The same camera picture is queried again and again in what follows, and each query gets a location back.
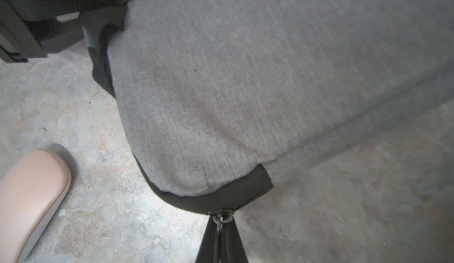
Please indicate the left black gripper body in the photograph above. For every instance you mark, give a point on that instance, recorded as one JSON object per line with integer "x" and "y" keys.
{"x": 31, "y": 29}

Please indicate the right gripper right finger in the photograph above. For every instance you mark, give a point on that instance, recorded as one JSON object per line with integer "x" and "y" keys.
{"x": 232, "y": 249}

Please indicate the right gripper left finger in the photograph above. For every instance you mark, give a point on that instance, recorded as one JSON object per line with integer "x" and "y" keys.
{"x": 210, "y": 245}

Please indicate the left pink computer mouse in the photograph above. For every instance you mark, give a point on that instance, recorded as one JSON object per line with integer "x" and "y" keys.
{"x": 31, "y": 193}

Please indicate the grey laptop bag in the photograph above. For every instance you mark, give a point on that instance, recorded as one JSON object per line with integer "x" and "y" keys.
{"x": 221, "y": 100}

